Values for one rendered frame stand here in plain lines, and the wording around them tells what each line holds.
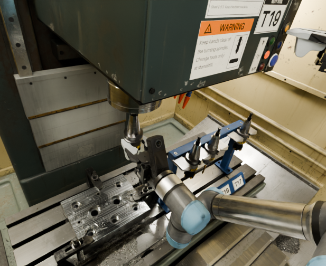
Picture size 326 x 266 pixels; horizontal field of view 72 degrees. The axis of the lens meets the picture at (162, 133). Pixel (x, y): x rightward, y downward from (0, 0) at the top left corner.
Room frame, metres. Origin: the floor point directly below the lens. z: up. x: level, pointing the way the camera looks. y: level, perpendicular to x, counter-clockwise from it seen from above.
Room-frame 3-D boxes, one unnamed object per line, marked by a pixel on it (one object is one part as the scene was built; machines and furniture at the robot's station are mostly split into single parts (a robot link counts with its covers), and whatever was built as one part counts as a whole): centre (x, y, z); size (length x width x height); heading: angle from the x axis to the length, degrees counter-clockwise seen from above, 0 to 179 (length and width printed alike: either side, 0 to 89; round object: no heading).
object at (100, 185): (0.67, 0.28, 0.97); 0.13 x 0.03 x 0.15; 43
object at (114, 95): (0.57, 0.09, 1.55); 0.16 x 0.16 x 0.12
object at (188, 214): (0.35, -0.09, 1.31); 0.11 x 0.08 x 0.09; 40
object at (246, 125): (0.88, -0.38, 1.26); 0.04 x 0.04 x 0.07
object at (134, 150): (0.53, 0.10, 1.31); 0.09 x 0.03 x 0.06; 53
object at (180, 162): (0.62, -0.09, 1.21); 0.07 x 0.05 x 0.01; 43
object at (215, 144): (0.73, -0.21, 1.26); 0.04 x 0.04 x 0.07
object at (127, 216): (0.54, 0.19, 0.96); 0.29 x 0.23 x 0.05; 133
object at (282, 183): (1.01, -0.39, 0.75); 0.89 x 0.70 x 0.26; 43
